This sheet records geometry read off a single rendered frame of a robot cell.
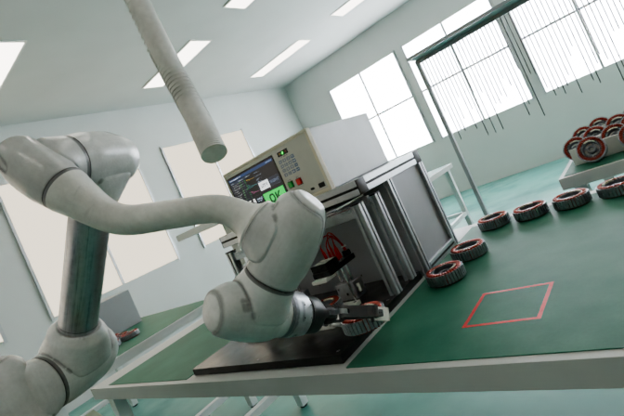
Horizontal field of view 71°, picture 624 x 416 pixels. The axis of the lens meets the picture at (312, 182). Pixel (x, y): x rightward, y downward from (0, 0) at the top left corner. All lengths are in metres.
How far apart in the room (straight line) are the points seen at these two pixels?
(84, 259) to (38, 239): 4.74
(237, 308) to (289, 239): 0.15
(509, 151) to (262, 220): 7.03
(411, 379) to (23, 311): 5.20
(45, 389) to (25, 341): 4.45
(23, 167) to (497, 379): 0.97
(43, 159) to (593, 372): 1.04
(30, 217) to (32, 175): 5.02
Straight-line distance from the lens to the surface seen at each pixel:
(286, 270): 0.75
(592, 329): 0.88
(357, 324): 1.03
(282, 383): 1.20
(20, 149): 1.07
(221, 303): 0.77
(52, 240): 6.03
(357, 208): 1.25
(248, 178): 1.55
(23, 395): 1.35
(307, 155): 1.36
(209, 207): 0.82
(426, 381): 0.94
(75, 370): 1.41
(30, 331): 5.84
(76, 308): 1.34
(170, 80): 2.98
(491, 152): 7.72
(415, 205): 1.51
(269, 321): 0.80
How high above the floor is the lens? 1.15
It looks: 1 degrees up
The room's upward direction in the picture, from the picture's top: 24 degrees counter-clockwise
